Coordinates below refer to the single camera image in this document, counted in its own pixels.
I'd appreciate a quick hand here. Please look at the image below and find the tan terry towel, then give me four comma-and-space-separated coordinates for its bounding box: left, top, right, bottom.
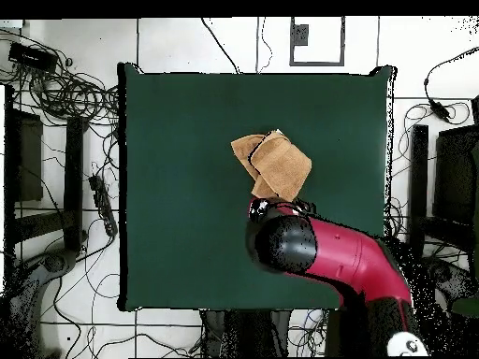
230, 129, 312, 203

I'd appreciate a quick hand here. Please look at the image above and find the black flat panel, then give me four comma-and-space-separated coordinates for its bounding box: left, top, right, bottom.
432, 124, 479, 225
13, 109, 45, 203

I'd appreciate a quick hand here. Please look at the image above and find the dark green table cloth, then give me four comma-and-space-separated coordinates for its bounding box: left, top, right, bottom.
117, 62, 398, 312

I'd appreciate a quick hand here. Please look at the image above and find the black power strip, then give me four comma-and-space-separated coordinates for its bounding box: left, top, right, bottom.
88, 174, 119, 238

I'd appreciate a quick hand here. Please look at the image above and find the dark grey square plate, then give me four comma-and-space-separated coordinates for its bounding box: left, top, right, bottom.
291, 23, 311, 47

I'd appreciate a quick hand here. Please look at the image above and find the black grey stand base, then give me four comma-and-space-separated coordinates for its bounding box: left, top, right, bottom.
413, 254, 472, 300
7, 248, 81, 358

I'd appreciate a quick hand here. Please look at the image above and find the green object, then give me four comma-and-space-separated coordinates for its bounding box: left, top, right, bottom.
451, 295, 479, 319

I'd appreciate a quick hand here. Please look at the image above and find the black box device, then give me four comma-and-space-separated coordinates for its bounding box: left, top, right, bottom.
7, 41, 59, 73

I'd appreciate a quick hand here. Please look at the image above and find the black stand frame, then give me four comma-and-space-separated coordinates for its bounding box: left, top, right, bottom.
199, 309, 292, 358

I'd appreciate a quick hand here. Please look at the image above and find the thin black cable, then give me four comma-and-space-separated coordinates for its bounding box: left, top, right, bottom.
255, 17, 273, 75

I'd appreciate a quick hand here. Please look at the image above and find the thick black cable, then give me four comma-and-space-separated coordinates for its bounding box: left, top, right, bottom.
200, 17, 240, 75

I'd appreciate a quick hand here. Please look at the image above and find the black long post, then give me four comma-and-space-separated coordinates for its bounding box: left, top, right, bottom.
63, 116, 85, 252
407, 123, 430, 259

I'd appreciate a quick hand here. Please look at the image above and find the grey square floor frame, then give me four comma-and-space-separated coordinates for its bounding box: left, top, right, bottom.
288, 16, 346, 67

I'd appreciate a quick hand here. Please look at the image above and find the tangled black cables bundle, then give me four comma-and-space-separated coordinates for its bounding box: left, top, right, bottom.
0, 27, 121, 128

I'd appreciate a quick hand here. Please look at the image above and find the black power adapter with cable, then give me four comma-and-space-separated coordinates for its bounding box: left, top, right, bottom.
423, 46, 479, 123

